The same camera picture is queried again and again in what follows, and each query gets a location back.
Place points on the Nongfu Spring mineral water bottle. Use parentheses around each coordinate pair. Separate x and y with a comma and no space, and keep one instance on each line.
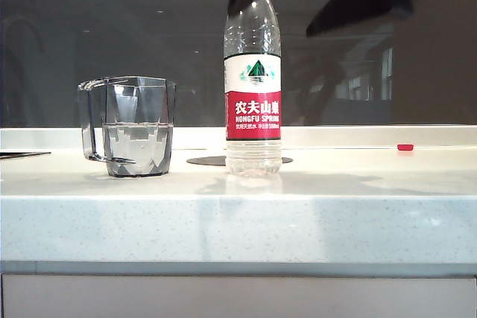
(253,109)

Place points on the red bottle cap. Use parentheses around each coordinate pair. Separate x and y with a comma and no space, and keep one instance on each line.
(404,147)

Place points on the transparent grey plastic mug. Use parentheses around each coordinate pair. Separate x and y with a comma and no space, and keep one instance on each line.
(134,143)

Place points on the dark round countertop disc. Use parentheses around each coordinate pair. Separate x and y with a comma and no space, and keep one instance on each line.
(205,161)

